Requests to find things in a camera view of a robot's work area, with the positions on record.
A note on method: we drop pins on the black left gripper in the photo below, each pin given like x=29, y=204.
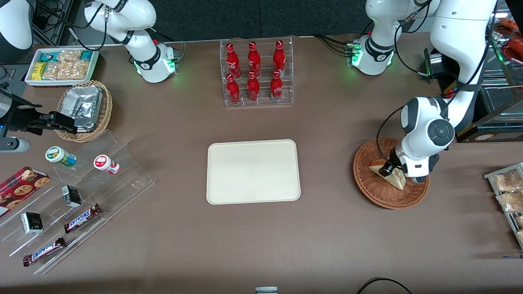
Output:
x=393, y=159

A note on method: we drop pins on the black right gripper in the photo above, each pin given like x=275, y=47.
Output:
x=19, y=116

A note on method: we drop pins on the triangular sandwich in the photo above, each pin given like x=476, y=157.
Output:
x=397, y=182

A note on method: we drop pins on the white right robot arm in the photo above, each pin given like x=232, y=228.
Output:
x=143, y=53

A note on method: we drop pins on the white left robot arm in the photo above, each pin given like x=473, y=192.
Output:
x=461, y=41

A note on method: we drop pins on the brown wicker basket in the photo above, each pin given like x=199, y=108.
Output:
x=376, y=192

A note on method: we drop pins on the light tan wicker basket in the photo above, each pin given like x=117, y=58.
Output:
x=107, y=110

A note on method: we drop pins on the cream plastic tray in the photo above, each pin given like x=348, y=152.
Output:
x=253, y=171

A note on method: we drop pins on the green lid yogurt cup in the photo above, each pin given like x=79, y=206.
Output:
x=59, y=156

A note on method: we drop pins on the silver foil pack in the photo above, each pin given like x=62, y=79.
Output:
x=83, y=106

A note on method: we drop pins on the white snack bin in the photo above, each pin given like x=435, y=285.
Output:
x=27, y=79

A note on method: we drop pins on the clear bag of nuts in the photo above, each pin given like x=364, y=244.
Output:
x=69, y=55
x=53, y=71
x=77, y=69

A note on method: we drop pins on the yellow snack packet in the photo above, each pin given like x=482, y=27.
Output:
x=39, y=71

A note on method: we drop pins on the red lid yogurt cup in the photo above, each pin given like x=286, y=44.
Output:
x=104, y=163

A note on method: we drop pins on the teal snack packet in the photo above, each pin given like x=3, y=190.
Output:
x=49, y=57
x=86, y=55

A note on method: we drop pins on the red plaid cookie box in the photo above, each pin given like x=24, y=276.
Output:
x=20, y=190

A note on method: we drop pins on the small black carton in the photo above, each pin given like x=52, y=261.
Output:
x=32, y=223
x=71, y=196

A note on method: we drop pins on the clear acrylic stepped display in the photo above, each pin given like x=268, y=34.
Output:
x=126, y=183

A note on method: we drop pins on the Snickers bar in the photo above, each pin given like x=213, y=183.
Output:
x=44, y=251
x=81, y=219

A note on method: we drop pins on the grey snack rack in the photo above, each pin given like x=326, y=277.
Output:
x=490, y=176

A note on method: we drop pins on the black food warmer cabinet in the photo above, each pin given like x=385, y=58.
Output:
x=498, y=130

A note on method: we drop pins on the clear bag of crackers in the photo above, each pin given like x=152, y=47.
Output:
x=510, y=201
x=520, y=236
x=520, y=221
x=508, y=180

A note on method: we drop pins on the red cola bottle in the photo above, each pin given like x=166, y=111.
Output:
x=233, y=92
x=233, y=61
x=253, y=89
x=276, y=87
x=279, y=57
x=253, y=59

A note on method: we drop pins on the clear acrylic bottle rack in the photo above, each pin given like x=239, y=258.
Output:
x=263, y=104

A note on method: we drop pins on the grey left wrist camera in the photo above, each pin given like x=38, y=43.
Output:
x=420, y=179

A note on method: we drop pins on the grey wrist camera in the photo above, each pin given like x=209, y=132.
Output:
x=14, y=145
x=420, y=179

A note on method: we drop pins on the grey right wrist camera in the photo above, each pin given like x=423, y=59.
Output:
x=14, y=145

